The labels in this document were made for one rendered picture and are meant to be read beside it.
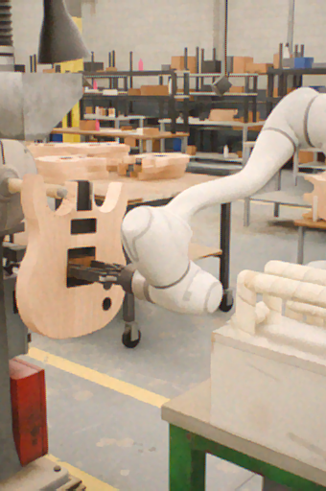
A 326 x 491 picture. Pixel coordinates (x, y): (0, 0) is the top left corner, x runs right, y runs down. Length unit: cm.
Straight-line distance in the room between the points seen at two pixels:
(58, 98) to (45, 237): 33
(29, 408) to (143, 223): 105
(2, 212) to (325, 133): 85
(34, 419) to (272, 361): 130
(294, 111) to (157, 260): 57
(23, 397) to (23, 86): 107
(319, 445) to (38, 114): 88
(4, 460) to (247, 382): 127
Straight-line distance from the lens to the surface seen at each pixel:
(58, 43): 167
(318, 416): 106
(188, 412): 124
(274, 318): 117
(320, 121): 166
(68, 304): 170
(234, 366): 112
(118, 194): 178
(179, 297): 142
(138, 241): 132
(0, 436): 221
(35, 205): 158
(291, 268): 112
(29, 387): 219
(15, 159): 182
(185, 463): 129
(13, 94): 149
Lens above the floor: 150
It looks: 14 degrees down
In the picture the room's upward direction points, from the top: straight up
